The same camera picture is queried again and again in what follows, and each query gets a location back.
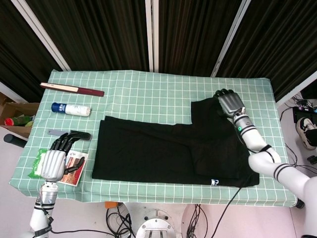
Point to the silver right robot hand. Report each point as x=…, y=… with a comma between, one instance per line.
x=230, y=102

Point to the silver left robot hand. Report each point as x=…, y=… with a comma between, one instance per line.
x=53, y=163

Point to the black T-shirt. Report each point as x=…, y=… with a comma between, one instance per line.
x=148, y=148

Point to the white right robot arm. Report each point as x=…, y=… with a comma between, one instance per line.
x=277, y=171

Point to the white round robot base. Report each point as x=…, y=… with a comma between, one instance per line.
x=156, y=225

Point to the green wet wipes pack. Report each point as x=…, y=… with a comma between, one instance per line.
x=36, y=163

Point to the red white snack packet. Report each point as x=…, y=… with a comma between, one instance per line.
x=74, y=178

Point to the green bag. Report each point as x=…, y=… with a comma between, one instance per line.
x=23, y=121

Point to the white bottle with blue cap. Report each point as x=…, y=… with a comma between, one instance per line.
x=74, y=109

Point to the red round item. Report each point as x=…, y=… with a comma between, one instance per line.
x=10, y=122

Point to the brown cardboard box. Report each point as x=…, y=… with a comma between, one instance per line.
x=15, y=106

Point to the small orange object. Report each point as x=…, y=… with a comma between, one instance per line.
x=111, y=205

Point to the black electronics box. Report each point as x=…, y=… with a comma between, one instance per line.
x=304, y=110

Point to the dark pleated curtain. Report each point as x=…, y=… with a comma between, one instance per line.
x=277, y=44
x=99, y=32
x=193, y=32
x=15, y=49

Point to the white and black sneaker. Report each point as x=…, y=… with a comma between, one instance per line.
x=303, y=129

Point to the maroon and cream folding fan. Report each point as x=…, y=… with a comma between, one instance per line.
x=86, y=91

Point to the green checked tablecloth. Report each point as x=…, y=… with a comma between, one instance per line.
x=148, y=99

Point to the small black adapter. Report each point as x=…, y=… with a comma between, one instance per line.
x=312, y=160

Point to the white frame post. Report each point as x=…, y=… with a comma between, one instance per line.
x=43, y=37
x=297, y=93
x=231, y=37
x=151, y=37
x=7, y=89

